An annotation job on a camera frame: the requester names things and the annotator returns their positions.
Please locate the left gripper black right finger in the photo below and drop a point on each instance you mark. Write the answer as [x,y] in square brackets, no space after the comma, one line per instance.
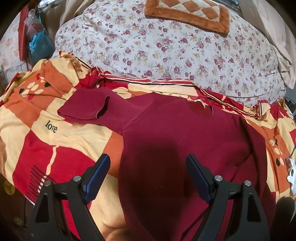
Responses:
[236,204]

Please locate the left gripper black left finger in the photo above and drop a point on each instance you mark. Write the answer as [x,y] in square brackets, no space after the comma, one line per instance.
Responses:
[48,221]

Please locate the dark red sweater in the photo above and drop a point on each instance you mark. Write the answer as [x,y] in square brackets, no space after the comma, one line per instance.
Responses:
[157,195]

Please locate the red orange cream patterned blanket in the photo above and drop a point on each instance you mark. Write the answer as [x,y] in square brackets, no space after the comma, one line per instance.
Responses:
[37,144]

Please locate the blue plastic bag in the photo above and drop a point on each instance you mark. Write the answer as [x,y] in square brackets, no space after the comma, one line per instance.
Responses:
[40,47]

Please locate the red chair with floral cover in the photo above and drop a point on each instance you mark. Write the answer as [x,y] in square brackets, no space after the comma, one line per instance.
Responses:
[14,51]

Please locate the beige curtain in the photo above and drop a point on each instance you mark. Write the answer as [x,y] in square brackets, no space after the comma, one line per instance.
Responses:
[266,19]

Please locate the clear plastic bag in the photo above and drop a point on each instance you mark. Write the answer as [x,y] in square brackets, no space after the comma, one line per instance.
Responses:
[33,26]

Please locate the white floral quilt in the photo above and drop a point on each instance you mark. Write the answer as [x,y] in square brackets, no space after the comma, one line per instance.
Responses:
[116,36]

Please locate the brown checkered plush cushion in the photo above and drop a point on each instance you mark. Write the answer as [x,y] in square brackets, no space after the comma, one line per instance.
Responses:
[206,15]

